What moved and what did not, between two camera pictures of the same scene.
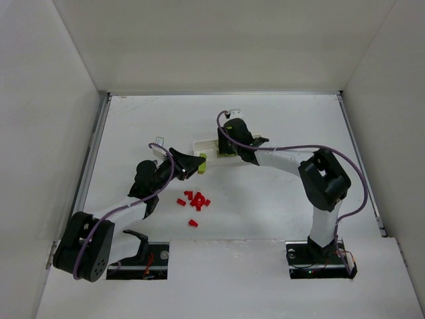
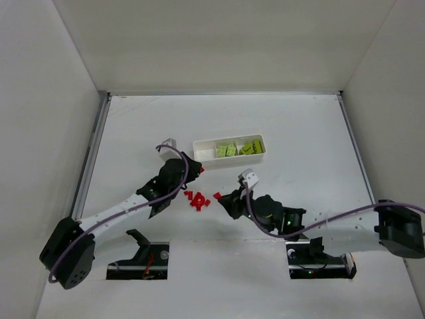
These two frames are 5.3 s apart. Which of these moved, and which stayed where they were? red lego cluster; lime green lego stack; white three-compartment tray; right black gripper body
Moved: right black gripper body; lime green lego stack
Stayed: white three-compartment tray; red lego cluster
